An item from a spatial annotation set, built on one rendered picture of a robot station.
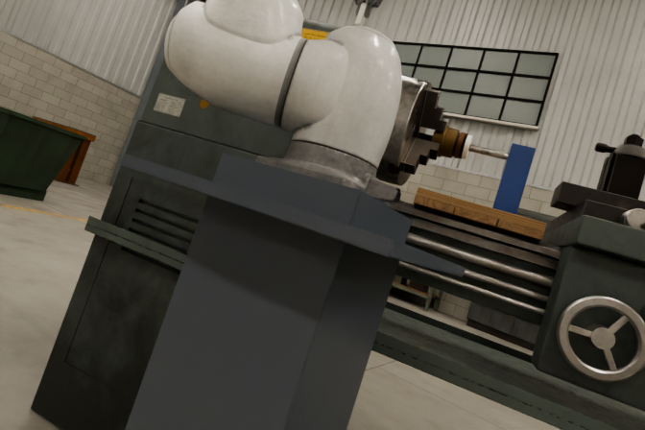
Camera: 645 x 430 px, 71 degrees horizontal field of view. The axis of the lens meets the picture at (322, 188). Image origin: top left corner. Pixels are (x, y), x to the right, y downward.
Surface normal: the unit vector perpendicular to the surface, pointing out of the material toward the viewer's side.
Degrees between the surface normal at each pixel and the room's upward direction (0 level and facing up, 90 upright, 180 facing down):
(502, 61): 90
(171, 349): 90
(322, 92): 94
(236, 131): 90
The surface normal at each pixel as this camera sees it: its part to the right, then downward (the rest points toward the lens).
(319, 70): 0.01, -0.13
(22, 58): 0.83, 0.23
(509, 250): -0.29, -0.18
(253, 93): -0.14, 0.61
